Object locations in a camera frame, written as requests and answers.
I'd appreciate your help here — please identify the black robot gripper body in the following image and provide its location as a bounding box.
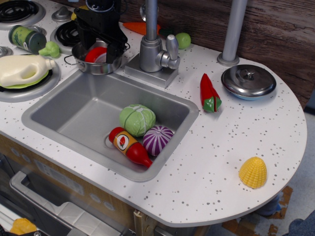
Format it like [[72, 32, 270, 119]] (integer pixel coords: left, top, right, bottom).
[[74, 8, 127, 49]]

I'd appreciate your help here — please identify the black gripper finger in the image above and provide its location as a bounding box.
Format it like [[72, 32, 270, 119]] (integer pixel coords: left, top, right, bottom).
[[78, 27, 96, 49], [106, 42, 123, 64]]

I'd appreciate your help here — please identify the red and white toy sushi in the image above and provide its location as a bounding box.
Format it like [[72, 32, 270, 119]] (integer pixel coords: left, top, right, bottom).
[[85, 47, 107, 63]]

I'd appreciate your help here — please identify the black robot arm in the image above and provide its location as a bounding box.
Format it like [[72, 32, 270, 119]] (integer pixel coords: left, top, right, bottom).
[[74, 0, 127, 64]]

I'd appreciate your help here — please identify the small steel pan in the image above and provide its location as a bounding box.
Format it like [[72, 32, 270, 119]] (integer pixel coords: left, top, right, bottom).
[[64, 39, 123, 75]]

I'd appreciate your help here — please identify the black coil burner centre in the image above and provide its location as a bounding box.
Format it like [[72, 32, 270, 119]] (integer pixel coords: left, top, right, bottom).
[[50, 21, 80, 55]]

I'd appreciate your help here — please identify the black coil burner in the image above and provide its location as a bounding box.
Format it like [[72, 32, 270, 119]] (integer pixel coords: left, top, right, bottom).
[[0, 0, 46, 30], [50, 21, 80, 55]]

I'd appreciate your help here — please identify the yellow toy banana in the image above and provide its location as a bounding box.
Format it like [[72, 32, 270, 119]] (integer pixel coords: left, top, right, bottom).
[[71, 5, 88, 21]]

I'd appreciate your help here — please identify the orange toy carrot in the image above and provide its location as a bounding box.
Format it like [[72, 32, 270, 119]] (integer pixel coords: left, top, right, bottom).
[[123, 22, 174, 38]]

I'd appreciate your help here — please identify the silver stove knob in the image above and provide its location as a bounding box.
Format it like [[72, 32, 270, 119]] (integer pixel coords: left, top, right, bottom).
[[51, 6, 72, 23]]

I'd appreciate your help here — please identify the green toy broccoli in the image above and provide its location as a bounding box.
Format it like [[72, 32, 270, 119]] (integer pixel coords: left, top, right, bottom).
[[38, 41, 60, 58]]

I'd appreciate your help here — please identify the silver toy faucet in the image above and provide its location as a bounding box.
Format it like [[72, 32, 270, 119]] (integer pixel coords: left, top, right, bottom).
[[125, 0, 180, 88]]

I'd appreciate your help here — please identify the green toy can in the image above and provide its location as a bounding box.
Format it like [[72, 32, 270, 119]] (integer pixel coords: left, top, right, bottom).
[[8, 25, 47, 55]]

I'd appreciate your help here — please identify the grey toy sink basin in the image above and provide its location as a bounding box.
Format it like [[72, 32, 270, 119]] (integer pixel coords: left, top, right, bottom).
[[22, 71, 198, 181]]

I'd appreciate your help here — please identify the green toy lime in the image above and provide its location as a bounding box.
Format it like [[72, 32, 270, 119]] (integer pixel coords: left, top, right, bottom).
[[175, 32, 191, 49]]

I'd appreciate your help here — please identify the green toy cabbage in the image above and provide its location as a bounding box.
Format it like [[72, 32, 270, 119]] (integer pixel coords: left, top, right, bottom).
[[119, 104, 156, 137]]

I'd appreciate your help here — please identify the cream toy detergent bottle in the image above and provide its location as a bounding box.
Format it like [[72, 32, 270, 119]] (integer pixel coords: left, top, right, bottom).
[[0, 55, 57, 87]]

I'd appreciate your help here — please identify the black coil burner top left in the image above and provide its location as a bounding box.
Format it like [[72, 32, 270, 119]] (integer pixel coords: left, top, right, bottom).
[[0, 0, 46, 30]]

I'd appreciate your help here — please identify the purple toy onion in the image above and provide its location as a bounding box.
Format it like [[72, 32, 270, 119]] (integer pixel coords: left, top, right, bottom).
[[143, 126, 174, 156]]

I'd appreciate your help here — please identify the front left stove burner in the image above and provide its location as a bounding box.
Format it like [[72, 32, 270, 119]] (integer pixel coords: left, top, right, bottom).
[[0, 65, 61, 103]]

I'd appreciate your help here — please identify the red toy ketchup bottle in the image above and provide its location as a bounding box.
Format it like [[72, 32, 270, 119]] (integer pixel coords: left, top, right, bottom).
[[109, 127, 153, 168]]

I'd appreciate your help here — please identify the red toy chili pepper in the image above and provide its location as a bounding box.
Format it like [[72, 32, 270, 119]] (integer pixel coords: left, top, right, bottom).
[[200, 73, 221, 113]]

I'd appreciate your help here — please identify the grey vertical pole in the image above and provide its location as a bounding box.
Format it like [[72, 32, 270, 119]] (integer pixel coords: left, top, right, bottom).
[[217, 0, 248, 66]]

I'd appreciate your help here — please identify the light blue plate under lid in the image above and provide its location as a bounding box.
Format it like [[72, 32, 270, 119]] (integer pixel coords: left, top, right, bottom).
[[225, 88, 275, 101]]

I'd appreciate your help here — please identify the steel pot lid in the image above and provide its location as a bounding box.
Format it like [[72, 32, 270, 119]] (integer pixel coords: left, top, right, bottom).
[[221, 64, 277, 97]]

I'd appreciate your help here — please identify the yellow toy corn piece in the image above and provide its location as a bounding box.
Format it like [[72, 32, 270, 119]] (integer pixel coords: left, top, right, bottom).
[[239, 157, 267, 189]]

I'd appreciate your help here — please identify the yellow object bottom left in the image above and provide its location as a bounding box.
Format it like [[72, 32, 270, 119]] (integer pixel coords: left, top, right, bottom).
[[9, 218, 37, 235]]

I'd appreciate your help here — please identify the grey oven door handle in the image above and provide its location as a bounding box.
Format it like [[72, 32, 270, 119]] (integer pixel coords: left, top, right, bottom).
[[10, 171, 134, 236]]

